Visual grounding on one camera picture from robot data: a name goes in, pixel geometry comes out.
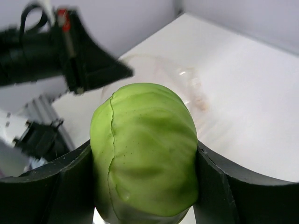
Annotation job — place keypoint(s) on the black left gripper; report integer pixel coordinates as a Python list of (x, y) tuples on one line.
[(47, 50)]

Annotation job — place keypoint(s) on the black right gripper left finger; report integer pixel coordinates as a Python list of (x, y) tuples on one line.
[(60, 192)]

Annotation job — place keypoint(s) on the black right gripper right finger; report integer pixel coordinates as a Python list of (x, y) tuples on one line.
[(232, 194)]

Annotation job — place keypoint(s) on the clear zip top bag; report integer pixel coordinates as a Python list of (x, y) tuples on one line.
[(184, 81)]

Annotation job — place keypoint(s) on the green fake cabbage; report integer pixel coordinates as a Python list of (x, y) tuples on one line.
[(144, 142)]

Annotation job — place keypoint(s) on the aluminium mounting rail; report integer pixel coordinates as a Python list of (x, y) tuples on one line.
[(40, 109)]

